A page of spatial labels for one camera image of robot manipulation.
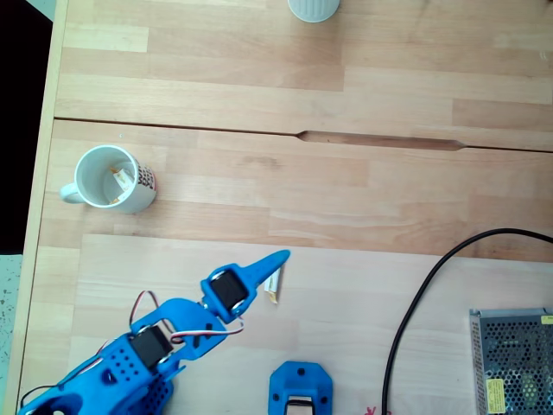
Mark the metal mesh power supply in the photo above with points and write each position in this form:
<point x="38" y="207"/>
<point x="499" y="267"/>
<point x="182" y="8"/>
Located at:
<point x="514" y="363"/>

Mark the wooden base board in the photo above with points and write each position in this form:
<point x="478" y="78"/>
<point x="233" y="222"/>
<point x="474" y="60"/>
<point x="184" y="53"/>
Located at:
<point x="345" y="302"/>

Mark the wooden post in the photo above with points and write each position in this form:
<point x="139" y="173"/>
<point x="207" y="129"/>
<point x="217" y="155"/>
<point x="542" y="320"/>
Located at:
<point x="301" y="410"/>

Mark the white ribbed cup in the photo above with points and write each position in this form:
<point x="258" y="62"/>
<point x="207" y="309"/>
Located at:
<point x="313" y="8"/>

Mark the blue post base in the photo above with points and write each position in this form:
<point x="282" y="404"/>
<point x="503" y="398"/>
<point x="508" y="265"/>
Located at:
<point x="300" y="380"/>

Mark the yellow white sweet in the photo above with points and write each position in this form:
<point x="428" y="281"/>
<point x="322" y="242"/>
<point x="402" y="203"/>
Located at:
<point x="118" y="199"/>
<point x="273" y="287"/>
<point x="123" y="179"/>

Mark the white mug with black text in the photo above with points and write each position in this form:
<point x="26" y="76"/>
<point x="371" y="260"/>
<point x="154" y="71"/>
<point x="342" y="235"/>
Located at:
<point x="97" y="179"/>

